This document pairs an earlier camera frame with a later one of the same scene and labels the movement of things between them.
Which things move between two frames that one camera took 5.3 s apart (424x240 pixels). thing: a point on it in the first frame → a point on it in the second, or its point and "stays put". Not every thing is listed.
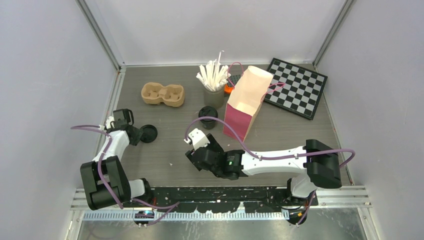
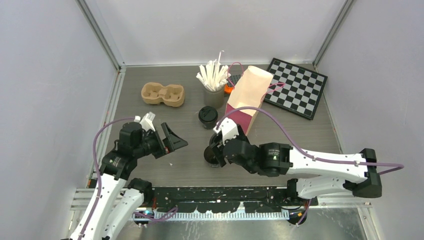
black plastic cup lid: [208, 111] stays put
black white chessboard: [295, 89] stays put
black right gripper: [214, 145] → [217, 147]
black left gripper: [138, 134] → [172, 142]
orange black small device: [229, 87] stays put
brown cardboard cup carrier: [171, 95] stays put
